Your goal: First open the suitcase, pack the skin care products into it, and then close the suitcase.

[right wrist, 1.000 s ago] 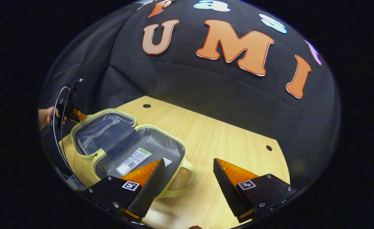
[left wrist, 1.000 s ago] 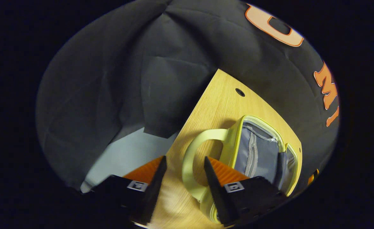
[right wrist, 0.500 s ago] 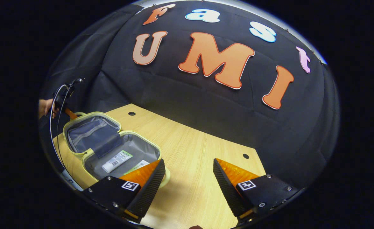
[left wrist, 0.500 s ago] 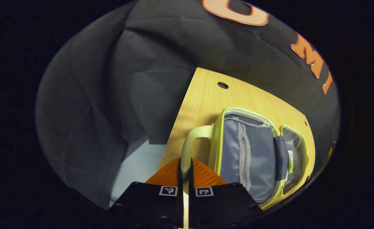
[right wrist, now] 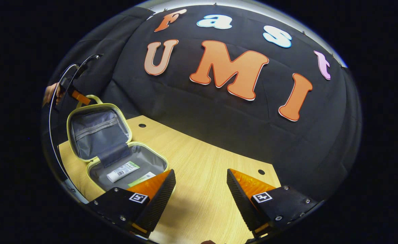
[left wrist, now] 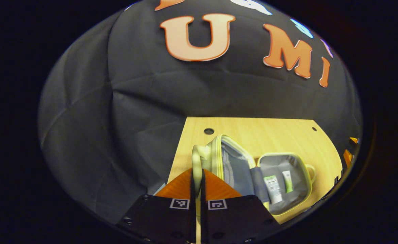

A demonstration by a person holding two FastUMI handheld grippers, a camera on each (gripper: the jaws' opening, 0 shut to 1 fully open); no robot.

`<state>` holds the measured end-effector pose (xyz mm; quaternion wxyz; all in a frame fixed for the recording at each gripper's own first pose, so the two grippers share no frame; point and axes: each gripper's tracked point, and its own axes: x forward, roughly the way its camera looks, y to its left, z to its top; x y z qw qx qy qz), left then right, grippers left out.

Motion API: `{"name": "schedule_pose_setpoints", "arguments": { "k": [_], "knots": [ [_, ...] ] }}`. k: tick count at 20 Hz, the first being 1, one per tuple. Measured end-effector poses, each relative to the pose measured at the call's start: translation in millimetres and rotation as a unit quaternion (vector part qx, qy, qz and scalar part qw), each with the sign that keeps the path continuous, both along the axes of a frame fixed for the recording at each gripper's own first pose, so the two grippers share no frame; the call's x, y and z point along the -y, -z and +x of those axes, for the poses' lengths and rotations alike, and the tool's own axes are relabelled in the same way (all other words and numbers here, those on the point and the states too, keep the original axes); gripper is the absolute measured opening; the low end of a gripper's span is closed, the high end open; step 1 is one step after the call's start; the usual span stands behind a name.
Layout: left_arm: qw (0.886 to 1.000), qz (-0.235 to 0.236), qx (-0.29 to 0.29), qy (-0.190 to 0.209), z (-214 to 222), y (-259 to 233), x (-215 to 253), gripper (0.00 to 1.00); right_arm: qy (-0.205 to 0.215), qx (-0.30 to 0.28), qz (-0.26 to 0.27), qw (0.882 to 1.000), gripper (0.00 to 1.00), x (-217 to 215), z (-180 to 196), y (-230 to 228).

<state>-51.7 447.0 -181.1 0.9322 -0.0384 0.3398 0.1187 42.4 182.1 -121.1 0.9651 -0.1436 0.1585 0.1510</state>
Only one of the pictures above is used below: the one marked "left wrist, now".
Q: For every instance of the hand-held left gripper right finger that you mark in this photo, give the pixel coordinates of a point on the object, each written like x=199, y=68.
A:
x=204, y=220

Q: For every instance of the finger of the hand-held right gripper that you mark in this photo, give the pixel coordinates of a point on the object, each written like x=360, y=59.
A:
x=348, y=158
x=353, y=140

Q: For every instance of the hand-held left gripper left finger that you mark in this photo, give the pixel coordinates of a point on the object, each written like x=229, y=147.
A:
x=192, y=220

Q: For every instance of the yellow-green suitcase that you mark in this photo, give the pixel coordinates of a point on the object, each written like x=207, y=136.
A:
x=239, y=169

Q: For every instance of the small white green skincare tube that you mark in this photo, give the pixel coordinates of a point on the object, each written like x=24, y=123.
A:
x=288, y=181

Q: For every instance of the large white green skincare tube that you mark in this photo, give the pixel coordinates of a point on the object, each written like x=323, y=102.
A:
x=273, y=188

